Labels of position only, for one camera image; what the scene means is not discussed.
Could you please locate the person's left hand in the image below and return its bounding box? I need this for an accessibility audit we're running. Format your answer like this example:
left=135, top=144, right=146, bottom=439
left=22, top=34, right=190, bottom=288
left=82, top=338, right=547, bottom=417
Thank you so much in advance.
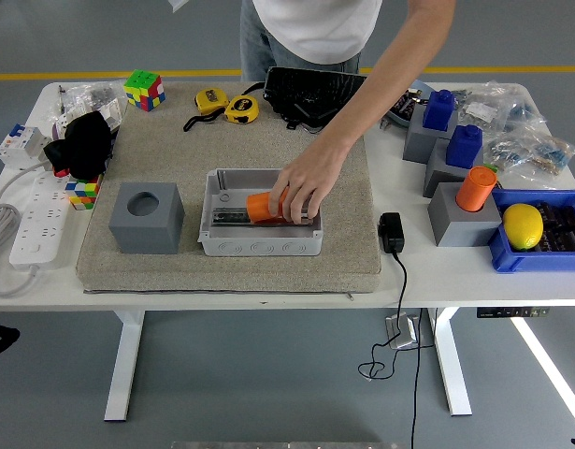
left=267, top=135, right=352, bottom=225

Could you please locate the orange cylinder battery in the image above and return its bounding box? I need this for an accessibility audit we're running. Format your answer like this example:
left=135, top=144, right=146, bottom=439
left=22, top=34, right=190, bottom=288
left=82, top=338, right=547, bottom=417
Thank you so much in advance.
left=246, top=186, right=311, bottom=225
left=454, top=165, right=498, bottom=212

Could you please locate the grey electrical box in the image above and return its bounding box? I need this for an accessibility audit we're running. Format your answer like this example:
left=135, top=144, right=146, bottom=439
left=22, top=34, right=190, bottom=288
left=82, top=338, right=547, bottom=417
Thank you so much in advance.
left=196, top=167, right=324, bottom=257

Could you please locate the black wrapped case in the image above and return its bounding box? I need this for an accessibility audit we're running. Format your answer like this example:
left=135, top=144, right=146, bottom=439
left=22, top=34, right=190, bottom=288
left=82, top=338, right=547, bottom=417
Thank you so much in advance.
left=242, top=66, right=367, bottom=132

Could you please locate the black power adapter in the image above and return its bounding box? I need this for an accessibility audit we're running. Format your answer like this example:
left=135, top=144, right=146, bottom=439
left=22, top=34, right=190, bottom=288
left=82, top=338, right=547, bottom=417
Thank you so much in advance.
left=377, top=211, right=406, bottom=255

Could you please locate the yellow tape measure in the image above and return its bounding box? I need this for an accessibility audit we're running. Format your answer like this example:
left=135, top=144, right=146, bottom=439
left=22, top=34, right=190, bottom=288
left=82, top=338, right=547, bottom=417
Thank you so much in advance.
left=182, top=87, right=230, bottom=133
left=223, top=94, right=260, bottom=125

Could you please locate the blue-grey dish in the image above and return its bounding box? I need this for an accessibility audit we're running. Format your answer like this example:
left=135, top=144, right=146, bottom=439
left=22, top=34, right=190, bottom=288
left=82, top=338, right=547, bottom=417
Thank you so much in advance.
left=387, top=79, right=436, bottom=128

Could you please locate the grey-brown mat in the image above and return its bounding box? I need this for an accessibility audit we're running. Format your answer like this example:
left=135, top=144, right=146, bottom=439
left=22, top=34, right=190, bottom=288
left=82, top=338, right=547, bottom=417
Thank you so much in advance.
left=75, top=81, right=382, bottom=296

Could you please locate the grey holder block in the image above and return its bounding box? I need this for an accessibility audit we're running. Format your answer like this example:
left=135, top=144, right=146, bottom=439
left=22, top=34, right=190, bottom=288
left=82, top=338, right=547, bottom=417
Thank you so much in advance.
left=108, top=181, right=184, bottom=256
left=426, top=181, right=502, bottom=248
left=401, top=109, right=459, bottom=165
left=422, top=138, right=485, bottom=200

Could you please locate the black table control panel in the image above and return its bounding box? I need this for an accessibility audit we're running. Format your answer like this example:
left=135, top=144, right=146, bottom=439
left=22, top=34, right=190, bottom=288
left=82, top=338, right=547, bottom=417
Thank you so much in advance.
left=476, top=306, right=552, bottom=319

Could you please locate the white table leg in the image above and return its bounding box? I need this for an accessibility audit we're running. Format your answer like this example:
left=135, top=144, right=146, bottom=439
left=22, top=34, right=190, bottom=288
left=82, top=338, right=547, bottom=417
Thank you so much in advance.
left=103, top=311, right=147, bottom=422
left=426, top=307, right=474, bottom=417

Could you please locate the blue bottle-shaped block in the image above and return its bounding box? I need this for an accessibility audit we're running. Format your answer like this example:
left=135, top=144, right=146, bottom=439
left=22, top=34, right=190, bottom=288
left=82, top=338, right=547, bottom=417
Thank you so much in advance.
left=444, top=123, right=484, bottom=170
left=422, top=88, right=458, bottom=132

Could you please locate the blue plastic bin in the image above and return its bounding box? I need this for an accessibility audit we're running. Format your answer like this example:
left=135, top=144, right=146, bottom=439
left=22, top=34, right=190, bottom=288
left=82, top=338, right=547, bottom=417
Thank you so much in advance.
left=486, top=188, right=575, bottom=275

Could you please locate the clear bag of components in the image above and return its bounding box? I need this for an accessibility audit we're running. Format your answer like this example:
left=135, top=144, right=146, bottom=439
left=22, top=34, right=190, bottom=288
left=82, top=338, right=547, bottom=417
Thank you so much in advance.
left=525, top=133, right=575, bottom=179
left=482, top=130, right=536, bottom=177
left=501, top=81, right=550, bottom=141
left=454, top=83, right=517, bottom=137

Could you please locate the large Rubik's cube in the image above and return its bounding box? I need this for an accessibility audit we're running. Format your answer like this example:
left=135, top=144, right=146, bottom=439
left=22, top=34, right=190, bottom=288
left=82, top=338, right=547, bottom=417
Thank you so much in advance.
left=122, top=68, right=166, bottom=113

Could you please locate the white socket module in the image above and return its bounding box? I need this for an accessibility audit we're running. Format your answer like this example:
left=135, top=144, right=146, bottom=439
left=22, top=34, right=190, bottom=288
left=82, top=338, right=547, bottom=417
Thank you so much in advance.
left=97, top=99, right=125, bottom=135

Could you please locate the yellow lemon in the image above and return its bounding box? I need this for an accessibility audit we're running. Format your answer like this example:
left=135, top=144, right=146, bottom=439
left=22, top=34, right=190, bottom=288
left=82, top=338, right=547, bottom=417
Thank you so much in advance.
left=501, top=202, right=545, bottom=251

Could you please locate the clear bag of screws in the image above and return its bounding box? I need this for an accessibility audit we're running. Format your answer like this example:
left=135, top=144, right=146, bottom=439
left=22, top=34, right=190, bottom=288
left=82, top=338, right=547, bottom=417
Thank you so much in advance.
left=62, top=80, right=129, bottom=113

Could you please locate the small Rubik's cube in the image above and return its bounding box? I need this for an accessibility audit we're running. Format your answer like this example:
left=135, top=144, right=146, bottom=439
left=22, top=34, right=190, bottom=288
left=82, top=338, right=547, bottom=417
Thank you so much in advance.
left=65, top=176, right=102, bottom=211

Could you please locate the black cloth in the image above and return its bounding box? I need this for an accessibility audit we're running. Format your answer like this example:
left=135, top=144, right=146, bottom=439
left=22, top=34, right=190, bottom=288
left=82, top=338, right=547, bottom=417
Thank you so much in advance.
left=43, top=110, right=115, bottom=181

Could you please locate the white power strip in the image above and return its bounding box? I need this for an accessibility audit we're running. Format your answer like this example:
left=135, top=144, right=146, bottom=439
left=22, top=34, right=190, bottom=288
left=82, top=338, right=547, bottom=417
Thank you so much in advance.
left=8, top=173, right=73, bottom=270

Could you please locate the white circuit breaker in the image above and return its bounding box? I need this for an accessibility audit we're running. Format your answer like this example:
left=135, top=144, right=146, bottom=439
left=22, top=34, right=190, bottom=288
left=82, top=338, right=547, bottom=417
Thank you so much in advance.
left=0, top=123, right=52, bottom=170

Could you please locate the black adapter cord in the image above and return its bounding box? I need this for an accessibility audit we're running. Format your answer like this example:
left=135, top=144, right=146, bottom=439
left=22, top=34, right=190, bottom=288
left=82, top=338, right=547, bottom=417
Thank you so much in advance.
left=357, top=250, right=438, bottom=449

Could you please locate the silver metal bracket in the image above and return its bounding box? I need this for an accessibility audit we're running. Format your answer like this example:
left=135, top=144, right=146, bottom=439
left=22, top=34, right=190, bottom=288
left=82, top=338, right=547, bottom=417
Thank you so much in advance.
left=383, top=313, right=422, bottom=351

